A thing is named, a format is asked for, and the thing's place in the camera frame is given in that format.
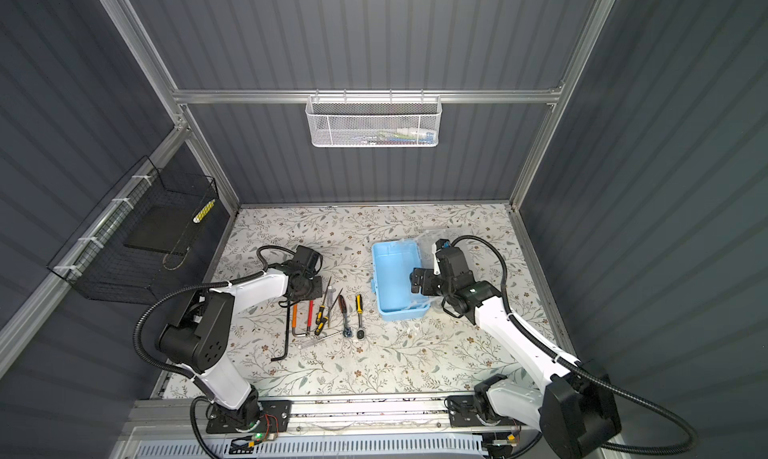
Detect orange handled hex key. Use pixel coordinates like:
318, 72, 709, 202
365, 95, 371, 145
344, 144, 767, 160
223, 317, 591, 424
291, 304, 306, 337

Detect light blue plastic toolbox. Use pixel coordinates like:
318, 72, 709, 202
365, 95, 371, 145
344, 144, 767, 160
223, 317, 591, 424
372, 228, 455, 322

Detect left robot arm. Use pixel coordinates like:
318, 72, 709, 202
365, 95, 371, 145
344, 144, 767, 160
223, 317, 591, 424
156, 246, 323, 432

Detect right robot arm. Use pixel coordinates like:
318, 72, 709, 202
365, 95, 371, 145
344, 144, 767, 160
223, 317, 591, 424
410, 239, 621, 458

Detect yellow black small screwdriver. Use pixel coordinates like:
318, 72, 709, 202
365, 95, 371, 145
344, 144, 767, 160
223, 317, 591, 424
314, 281, 331, 337

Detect large black hex key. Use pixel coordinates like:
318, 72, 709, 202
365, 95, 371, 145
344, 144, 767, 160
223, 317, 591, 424
270, 306, 292, 363

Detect yellow green marker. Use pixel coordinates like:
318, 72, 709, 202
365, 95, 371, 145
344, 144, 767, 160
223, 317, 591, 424
192, 199, 216, 224

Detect black pad in basket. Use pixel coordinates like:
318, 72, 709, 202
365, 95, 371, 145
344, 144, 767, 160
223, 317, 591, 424
123, 206, 203, 256

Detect white perforated front panel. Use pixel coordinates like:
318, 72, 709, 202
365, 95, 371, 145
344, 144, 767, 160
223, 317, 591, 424
134, 434, 490, 459

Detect items in white basket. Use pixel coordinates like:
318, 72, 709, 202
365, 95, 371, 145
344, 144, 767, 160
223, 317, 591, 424
356, 127, 438, 147

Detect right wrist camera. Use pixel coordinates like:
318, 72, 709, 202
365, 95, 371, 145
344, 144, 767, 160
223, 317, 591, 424
433, 238, 451, 254

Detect black wire basket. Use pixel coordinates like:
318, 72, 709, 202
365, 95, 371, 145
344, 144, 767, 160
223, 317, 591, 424
48, 162, 219, 305

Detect white wire mesh basket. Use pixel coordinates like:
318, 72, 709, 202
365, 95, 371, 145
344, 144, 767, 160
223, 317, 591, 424
305, 98, 443, 148

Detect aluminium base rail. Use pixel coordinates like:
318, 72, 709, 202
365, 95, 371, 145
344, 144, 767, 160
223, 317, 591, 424
122, 392, 613, 439

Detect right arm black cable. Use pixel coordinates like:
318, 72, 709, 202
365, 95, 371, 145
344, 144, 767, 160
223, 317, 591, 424
449, 235, 699, 457

